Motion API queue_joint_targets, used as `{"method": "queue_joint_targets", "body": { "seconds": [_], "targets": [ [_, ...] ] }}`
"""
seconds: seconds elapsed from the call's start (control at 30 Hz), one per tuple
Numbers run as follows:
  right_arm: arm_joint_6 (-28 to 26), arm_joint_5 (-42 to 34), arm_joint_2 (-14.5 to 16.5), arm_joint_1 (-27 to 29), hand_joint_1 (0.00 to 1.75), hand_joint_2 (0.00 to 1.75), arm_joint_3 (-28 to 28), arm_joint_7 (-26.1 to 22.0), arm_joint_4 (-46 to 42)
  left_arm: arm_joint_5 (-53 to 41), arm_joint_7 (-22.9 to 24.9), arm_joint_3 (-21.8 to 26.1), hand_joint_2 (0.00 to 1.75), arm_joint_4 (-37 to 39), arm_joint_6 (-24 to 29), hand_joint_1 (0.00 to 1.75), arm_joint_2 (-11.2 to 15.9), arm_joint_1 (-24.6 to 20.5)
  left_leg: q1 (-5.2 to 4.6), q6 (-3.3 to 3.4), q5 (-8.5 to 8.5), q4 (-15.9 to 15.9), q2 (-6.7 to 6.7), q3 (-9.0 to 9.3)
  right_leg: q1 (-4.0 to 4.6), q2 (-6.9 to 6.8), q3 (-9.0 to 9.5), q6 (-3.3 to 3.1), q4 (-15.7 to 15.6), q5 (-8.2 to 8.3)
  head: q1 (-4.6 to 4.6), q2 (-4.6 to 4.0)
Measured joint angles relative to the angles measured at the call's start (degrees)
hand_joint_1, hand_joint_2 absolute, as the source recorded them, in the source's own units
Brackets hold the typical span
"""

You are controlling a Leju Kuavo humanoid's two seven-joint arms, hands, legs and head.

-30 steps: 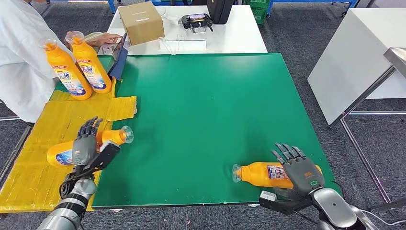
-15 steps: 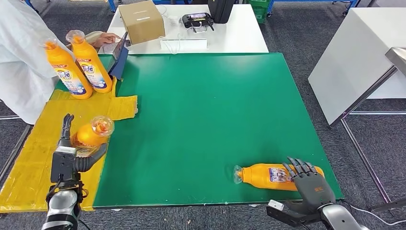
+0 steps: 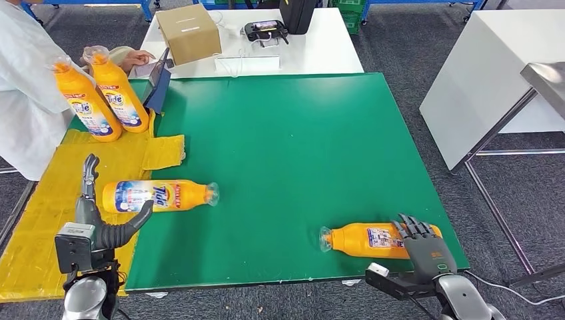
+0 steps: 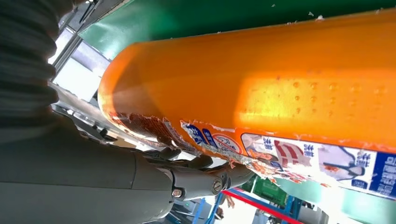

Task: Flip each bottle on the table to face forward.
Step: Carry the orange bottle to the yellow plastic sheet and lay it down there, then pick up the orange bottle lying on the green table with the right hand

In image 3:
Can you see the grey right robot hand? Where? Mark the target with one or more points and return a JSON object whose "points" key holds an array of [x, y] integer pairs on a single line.
{"points": [[428, 256]]}

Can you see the person's left hand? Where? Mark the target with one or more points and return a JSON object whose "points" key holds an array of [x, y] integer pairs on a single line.
{"points": [[137, 58]]}

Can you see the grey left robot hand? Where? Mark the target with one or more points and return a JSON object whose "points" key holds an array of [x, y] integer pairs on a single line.
{"points": [[90, 216]]}

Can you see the orange detergent bottle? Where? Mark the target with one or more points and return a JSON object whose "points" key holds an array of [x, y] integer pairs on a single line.
{"points": [[92, 117], [348, 240], [190, 196], [123, 106]]}

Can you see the printed label sheet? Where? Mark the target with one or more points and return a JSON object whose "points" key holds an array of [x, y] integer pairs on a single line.
{"points": [[142, 70]]}

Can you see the beige wrist wrap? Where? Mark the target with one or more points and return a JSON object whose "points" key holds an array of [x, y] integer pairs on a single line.
{"points": [[118, 54]]}

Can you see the tablet in blue case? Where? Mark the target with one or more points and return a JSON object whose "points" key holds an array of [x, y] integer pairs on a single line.
{"points": [[160, 90]]}

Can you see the yellow taped cardboard sheet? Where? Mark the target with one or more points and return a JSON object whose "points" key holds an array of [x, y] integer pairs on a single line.
{"points": [[44, 221]]}

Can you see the brown cardboard box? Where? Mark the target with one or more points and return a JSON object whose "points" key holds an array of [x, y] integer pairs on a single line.
{"points": [[187, 33]]}

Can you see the person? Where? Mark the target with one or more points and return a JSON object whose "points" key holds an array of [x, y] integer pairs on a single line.
{"points": [[26, 88]]}

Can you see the long white box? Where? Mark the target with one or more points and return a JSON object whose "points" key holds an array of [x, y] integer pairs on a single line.
{"points": [[254, 64]]}

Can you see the black handheld controller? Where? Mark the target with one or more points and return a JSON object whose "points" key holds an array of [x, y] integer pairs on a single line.
{"points": [[265, 31]]}

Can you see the green table mat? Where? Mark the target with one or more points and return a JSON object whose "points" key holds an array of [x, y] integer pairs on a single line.
{"points": [[287, 154]]}

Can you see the large white table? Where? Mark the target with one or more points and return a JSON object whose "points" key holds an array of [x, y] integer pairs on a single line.
{"points": [[476, 79]]}

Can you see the steel table corner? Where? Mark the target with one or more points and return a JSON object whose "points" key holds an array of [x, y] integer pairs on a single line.
{"points": [[547, 84]]}

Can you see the green plastic crate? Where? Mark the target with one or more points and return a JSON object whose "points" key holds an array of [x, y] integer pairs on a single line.
{"points": [[348, 15]]}

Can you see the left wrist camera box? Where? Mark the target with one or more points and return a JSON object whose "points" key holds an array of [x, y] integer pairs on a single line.
{"points": [[75, 249]]}

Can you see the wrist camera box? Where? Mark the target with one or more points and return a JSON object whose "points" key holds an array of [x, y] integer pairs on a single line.
{"points": [[75, 249], [393, 285]]}

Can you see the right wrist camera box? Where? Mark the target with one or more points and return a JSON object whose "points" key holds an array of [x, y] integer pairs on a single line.
{"points": [[393, 285]]}

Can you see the grey metal frame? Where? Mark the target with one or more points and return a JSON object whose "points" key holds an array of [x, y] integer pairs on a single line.
{"points": [[499, 216]]}

